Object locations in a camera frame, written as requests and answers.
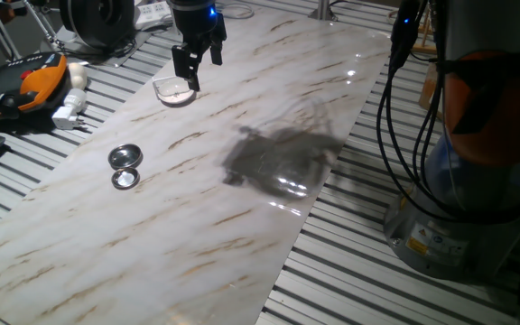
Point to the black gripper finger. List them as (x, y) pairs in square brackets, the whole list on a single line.
[(183, 61), (216, 49)]

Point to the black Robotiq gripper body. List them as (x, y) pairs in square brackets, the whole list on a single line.
[(194, 22)]

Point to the white floral ceramic plate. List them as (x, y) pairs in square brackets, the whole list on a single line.
[(176, 94)]

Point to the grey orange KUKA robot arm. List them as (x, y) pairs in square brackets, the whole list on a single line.
[(490, 113)]

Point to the person's hand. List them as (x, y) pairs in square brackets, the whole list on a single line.
[(5, 12)]

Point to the white power strip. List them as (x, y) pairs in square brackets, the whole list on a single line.
[(151, 13)]

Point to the cream egg-shaped object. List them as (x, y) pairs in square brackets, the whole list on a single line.
[(78, 74)]

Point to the large steel bowl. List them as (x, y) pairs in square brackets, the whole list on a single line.
[(125, 156)]

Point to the white power adapter plug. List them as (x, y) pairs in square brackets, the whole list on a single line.
[(70, 108)]

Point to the small steel bowl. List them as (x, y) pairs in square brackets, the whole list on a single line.
[(125, 178)]

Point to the orange black teach pendant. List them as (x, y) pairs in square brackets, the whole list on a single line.
[(21, 86)]

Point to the marble pattern table mat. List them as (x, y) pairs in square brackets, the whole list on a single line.
[(197, 225)]

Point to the aluminium frame post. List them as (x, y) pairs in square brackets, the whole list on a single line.
[(323, 9)]

